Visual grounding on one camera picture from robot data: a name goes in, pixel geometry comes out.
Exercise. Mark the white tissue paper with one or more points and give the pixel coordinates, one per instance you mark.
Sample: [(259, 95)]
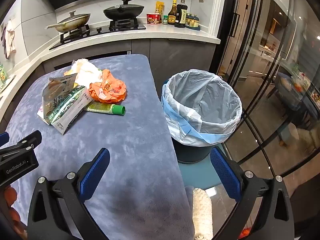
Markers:
[(86, 72)]

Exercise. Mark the dark soy sauce bottle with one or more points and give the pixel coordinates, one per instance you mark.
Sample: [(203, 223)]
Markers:
[(181, 15)]

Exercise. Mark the black wok with lid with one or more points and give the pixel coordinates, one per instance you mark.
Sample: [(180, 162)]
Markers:
[(125, 11)]

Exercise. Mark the small green spice jar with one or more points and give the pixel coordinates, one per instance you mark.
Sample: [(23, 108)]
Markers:
[(165, 20)]

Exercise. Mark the green and white carton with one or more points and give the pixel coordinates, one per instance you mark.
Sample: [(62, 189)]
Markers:
[(70, 110)]

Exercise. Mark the orange plastic bag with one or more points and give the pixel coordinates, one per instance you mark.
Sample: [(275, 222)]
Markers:
[(110, 87)]

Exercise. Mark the white fluffy cloth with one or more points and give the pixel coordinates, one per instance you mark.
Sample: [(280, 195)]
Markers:
[(202, 212)]

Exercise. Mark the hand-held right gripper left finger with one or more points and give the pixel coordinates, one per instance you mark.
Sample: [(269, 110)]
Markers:
[(95, 172)]

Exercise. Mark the glass sliding door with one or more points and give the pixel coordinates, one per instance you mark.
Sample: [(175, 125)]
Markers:
[(262, 55)]

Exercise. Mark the black gas hob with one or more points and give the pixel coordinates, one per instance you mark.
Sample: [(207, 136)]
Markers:
[(105, 30)]

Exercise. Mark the red instant noodle cup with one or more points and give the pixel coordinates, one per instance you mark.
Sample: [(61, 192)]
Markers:
[(153, 18)]

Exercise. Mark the black trash bin with liner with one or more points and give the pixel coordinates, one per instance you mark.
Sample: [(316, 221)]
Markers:
[(200, 100)]

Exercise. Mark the yellow seasoning packet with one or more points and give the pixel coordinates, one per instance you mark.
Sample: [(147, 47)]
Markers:
[(160, 7)]

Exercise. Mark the brown sauce bottle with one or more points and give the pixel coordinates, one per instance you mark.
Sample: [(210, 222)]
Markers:
[(172, 17)]

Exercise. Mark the blue seasoning jar set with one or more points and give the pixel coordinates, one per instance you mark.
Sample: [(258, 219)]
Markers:
[(192, 22)]

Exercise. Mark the beige food pouch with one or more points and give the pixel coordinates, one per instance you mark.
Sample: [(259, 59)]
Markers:
[(53, 92)]

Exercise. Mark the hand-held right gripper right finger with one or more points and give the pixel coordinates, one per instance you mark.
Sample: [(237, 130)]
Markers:
[(225, 172)]

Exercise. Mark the beige wok with glass lid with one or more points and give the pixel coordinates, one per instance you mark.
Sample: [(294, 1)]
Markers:
[(72, 22)]

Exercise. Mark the white hanging towel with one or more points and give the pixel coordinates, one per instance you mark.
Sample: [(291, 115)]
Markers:
[(9, 38)]

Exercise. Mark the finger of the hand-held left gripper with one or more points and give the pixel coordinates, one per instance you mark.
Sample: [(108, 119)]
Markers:
[(27, 142), (3, 138)]

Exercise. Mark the kitchen counter with grey cabinets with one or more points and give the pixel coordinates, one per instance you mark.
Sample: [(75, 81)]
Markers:
[(175, 52)]

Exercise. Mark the cluttered dining table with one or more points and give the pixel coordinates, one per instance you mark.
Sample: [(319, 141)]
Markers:
[(295, 90)]

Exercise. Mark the green squeeze tube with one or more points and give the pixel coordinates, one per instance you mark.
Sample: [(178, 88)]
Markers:
[(105, 108)]

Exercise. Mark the orange round fruit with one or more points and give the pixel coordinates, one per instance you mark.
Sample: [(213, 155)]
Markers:
[(244, 233), (14, 216), (10, 196)]

